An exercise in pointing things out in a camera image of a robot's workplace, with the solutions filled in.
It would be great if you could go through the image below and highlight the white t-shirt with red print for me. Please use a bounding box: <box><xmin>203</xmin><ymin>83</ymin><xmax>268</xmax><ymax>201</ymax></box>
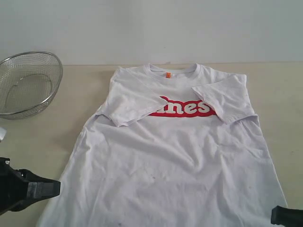
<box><xmin>37</xmin><ymin>64</ymin><xmax>286</xmax><ymax>227</ymax></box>

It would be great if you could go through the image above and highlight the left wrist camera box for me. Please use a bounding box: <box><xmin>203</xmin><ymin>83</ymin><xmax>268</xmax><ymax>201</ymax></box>
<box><xmin>0</xmin><ymin>127</ymin><xmax>7</xmax><ymax>142</ymax></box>

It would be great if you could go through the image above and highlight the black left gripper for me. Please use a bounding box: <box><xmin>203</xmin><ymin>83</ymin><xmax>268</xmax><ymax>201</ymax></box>
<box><xmin>0</xmin><ymin>157</ymin><xmax>61</xmax><ymax>213</ymax></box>

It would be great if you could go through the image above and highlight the metal wire mesh basket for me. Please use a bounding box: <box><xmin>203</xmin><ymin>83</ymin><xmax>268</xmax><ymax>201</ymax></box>
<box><xmin>0</xmin><ymin>51</ymin><xmax>63</xmax><ymax>120</ymax></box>

